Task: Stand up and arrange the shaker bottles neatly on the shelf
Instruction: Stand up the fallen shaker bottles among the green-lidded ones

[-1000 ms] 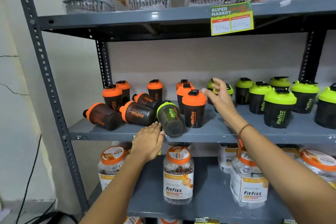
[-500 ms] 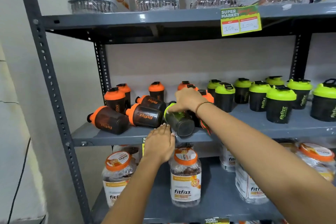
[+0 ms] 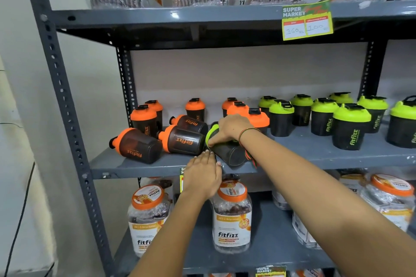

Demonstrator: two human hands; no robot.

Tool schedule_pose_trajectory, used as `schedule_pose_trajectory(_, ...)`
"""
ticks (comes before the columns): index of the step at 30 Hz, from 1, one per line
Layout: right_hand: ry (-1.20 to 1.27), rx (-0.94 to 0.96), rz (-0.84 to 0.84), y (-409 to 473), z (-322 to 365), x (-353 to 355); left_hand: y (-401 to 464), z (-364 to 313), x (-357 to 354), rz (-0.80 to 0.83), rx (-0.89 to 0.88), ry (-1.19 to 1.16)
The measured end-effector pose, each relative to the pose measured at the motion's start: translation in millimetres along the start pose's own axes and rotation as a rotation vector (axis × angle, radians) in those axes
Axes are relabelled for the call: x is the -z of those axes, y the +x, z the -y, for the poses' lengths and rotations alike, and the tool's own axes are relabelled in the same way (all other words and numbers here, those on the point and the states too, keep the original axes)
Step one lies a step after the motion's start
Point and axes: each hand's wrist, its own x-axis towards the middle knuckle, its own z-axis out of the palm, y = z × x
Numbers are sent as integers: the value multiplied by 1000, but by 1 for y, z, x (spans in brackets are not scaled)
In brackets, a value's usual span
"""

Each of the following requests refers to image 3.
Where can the person's left thumb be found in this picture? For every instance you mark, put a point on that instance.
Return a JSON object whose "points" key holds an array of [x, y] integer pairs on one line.
{"points": [[219, 174]]}

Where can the grey metal shelving rack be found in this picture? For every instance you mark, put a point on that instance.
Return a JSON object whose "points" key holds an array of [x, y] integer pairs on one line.
{"points": [[325, 153]]}

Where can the yellow green price tag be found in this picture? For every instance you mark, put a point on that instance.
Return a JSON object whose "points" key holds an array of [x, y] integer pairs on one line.
{"points": [[181, 180], [307, 22], [270, 271]]}

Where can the person's right forearm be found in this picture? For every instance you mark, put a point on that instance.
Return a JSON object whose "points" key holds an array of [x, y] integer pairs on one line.
{"points": [[312, 189]]}

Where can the person's right hand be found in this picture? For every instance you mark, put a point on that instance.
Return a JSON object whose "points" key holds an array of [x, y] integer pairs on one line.
{"points": [[232, 126]]}

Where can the person's left forearm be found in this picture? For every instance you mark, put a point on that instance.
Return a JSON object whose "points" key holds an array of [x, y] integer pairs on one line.
{"points": [[175, 234]]}

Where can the row of green lidded shakers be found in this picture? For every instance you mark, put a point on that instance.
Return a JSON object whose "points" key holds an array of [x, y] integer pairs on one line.
{"points": [[349, 130]]}

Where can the group of orange capped jars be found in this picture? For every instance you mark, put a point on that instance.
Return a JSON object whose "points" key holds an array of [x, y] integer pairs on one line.
{"points": [[232, 221]]}

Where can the group of orange lidded shakers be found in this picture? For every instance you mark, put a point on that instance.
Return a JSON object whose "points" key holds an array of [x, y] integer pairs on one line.
{"points": [[143, 121]]}

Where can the black shaker bottle green cap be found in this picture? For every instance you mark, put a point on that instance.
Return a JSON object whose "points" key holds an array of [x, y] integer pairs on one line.
{"points": [[232, 155]]}

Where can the person's left hand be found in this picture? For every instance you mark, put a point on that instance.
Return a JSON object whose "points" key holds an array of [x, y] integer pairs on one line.
{"points": [[201, 177]]}

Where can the person's right fingers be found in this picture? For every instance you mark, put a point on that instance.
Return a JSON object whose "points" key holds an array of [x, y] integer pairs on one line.
{"points": [[216, 138]]}

